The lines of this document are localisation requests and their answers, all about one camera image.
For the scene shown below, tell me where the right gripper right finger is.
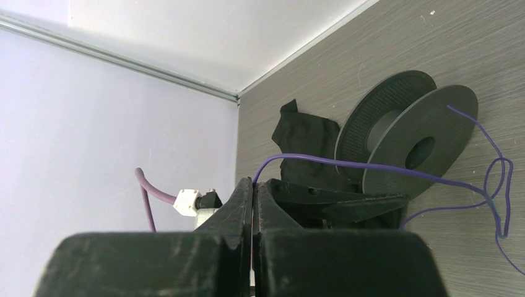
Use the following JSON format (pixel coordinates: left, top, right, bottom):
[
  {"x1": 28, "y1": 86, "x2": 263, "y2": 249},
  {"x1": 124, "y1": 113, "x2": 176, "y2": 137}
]
[{"x1": 253, "y1": 183, "x2": 448, "y2": 296}]

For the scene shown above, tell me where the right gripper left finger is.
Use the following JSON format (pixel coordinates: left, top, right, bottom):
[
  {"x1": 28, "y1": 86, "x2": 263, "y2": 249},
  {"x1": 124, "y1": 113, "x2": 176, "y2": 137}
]
[{"x1": 35, "y1": 178, "x2": 254, "y2": 296}]

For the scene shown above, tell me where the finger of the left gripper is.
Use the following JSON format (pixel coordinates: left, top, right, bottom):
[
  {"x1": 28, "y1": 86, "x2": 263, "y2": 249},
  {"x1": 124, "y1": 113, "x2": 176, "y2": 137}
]
[{"x1": 266, "y1": 179, "x2": 410, "y2": 230}]

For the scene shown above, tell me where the grey plastic cable spool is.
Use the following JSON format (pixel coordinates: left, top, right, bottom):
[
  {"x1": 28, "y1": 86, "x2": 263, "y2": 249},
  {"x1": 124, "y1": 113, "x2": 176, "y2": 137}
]
[{"x1": 334, "y1": 70, "x2": 479, "y2": 198}]

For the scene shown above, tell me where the thin purple wire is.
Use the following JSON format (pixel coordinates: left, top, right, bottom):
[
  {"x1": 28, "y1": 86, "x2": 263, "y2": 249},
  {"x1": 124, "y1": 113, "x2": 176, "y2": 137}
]
[{"x1": 252, "y1": 105, "x2": 525, "y2": 276}]

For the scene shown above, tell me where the black cloth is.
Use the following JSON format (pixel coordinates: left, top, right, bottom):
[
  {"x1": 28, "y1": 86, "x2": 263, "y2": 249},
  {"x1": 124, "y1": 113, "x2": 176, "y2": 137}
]
[{"x1": 272, "y1": 99, "x2": 359, "y2": 192}]

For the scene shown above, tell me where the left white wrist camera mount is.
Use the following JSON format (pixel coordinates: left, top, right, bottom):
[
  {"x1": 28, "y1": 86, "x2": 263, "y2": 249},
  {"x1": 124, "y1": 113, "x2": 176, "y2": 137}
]
[{"x1": 173, "y1": 189, "x2": 223, "y2": 230}]

